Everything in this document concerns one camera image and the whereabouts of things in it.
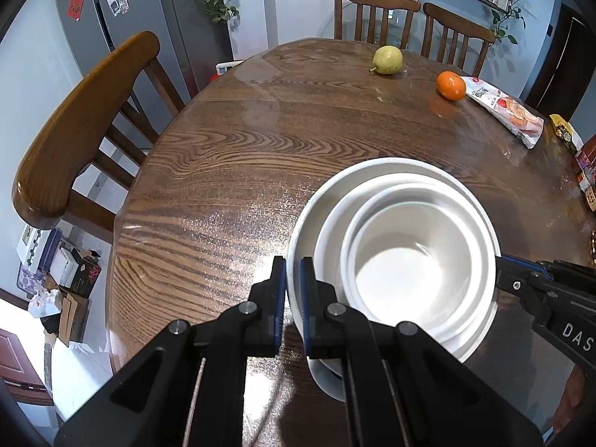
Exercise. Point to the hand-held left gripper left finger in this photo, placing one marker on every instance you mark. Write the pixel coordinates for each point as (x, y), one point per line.
(279, 288)

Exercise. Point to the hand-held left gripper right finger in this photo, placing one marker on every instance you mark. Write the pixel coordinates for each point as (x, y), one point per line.
(306, 288)

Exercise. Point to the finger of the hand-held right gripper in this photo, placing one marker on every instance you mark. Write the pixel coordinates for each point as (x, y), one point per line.
(524, 260)
(517, 281)

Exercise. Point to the large grey-white bowl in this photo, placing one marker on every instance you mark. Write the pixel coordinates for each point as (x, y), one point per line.
(305, 242)

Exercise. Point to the medium white bowl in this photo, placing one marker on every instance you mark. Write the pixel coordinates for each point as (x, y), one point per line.
(334, 230)

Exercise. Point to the small straight-sided white bowl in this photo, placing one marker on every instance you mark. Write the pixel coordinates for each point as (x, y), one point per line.
(409, 279)

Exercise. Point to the person's right hand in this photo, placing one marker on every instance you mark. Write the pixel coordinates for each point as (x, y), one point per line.
(570, 400)

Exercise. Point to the red sauce bottle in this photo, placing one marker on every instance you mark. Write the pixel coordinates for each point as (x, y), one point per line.
(587, 156)

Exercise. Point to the yellow snack packet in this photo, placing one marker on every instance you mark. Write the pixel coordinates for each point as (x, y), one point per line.
(565, 132)

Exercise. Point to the white snack bag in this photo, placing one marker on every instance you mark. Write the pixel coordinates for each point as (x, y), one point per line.
(507, 111)

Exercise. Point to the orange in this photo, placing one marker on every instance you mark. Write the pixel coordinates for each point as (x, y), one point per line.
(450, 85)

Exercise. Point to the dark wooden door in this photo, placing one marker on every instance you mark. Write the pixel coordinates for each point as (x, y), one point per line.
(558, 56)

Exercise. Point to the cardboard box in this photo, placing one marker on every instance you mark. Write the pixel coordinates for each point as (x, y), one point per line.
(70, 319)

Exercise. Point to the white and red device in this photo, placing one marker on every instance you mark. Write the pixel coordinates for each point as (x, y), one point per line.
(228, 67)

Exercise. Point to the crumpled white paper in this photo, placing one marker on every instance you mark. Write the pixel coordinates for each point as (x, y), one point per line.
(44, 302)

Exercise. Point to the green pear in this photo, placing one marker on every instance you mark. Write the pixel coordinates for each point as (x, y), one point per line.
(387, 59)

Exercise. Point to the grey refrigerator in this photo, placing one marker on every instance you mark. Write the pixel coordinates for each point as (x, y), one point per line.
(139, 32)

